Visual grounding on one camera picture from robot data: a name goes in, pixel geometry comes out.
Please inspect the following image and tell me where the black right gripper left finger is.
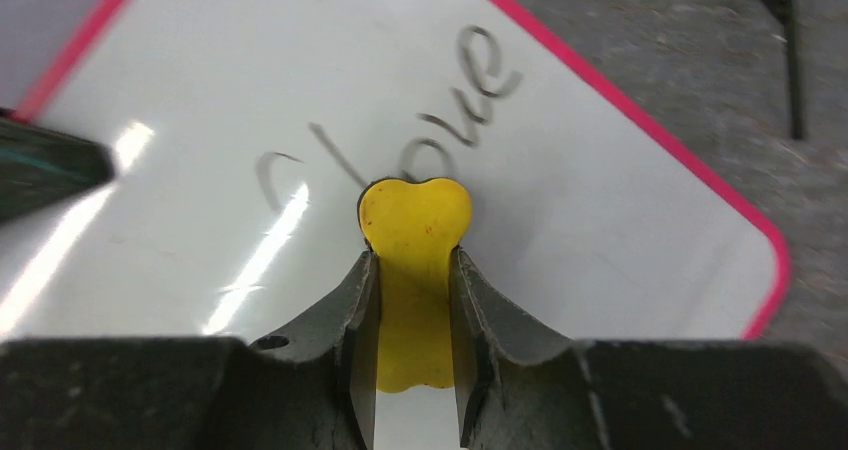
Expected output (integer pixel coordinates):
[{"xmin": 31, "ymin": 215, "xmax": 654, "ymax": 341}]
[{"xmin": 1, "ymin": 251, "xmax": 380, "ymax": 449}]

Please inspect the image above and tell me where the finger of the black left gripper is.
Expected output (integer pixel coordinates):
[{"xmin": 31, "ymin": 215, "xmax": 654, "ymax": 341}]
[{"xmin": 1, "ymin": 109, "xmax": 115, "ymax": 224}]

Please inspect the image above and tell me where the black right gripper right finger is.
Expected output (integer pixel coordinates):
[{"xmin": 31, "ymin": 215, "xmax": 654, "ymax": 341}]
[{"xmin": 449, "ymin": 249, "xmax": 847, "ymax": 449}]

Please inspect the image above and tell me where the yellow bone shaped eraser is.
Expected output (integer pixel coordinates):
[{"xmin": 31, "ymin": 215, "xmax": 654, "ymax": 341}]
[{"xmin": 358, "ymin": 178, "xmax": 473, "ymax": 393}]

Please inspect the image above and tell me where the pink framed whiteboard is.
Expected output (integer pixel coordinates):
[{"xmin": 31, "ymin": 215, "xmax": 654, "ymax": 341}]
[{"xmin": 1, "ymin": 0, "xmax": 789, "ymax": 449}]

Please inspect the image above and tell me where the black tripod microphone stand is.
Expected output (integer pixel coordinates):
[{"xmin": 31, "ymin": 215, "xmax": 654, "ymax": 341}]
[{"xmin": 757, "ymin": 0, "xmax": 808, "ymax": 141}]

